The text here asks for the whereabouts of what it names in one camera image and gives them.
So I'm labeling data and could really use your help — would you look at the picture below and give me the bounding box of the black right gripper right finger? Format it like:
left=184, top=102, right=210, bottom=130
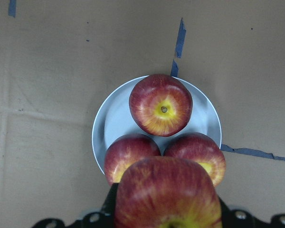
left=218, top=197, right=285, bottom=228

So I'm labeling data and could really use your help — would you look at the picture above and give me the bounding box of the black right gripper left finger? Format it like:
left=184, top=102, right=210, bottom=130
left=32, top=183, right=119, bottom=228

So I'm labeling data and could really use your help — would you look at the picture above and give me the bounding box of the red yellow apple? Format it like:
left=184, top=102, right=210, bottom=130
left=114, top=156, right=223, bottom=228

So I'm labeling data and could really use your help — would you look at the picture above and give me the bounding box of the red apple on plate right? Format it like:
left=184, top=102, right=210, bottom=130
left=104, top=133, right=161, bottom=185

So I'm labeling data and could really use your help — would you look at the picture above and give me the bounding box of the red apple on plate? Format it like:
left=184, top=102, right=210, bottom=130
left=104, top=133, right=161, bottom=185
left=163, top=132, right=227, bottom=187
left=129, top=74, right=193, bottom=137

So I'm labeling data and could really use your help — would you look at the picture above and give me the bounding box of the red apple on plate back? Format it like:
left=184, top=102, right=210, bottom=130
left=163, top=132, right=227, bottom=187

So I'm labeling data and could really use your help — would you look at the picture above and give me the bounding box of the light blue plate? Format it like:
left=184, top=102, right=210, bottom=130
left=91, top=76, right=222, bottom=172

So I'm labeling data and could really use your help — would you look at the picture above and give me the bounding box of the red apple on plate front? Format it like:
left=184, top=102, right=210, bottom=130
left=129, top=74, right=193, bottom=137

